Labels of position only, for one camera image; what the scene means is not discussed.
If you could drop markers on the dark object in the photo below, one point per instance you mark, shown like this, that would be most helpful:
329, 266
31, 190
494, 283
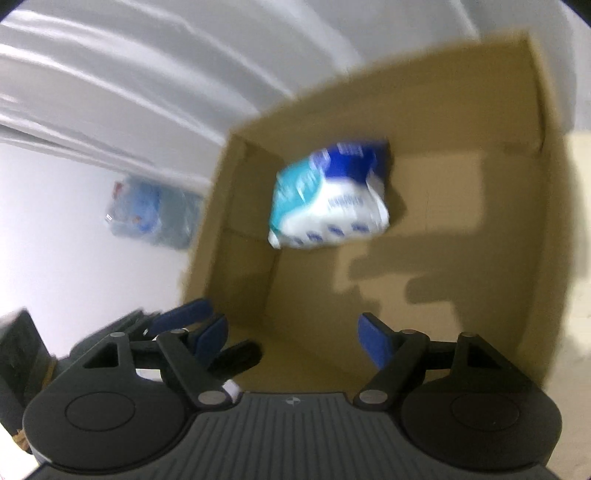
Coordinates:
23, 355

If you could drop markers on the blue white tissue pack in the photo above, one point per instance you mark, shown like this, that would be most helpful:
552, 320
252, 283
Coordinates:
332, 203

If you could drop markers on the small white object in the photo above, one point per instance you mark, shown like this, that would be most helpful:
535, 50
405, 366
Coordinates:
232, 391

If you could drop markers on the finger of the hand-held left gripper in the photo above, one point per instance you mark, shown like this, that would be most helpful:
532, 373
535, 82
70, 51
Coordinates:
240, 355
184, 314

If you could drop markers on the white curtain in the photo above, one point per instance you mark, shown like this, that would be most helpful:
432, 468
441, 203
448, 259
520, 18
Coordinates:
184, 69

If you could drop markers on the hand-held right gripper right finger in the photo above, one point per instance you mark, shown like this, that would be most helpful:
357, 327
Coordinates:
374, 341

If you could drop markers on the clear plastic bag blue items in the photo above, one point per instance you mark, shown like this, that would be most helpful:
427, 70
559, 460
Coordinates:
147, 212

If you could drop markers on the brown cardboard box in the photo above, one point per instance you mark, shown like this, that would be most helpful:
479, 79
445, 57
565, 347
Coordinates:
461, 207

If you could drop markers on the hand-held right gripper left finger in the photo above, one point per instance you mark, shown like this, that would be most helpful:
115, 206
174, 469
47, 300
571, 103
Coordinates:
213, 337

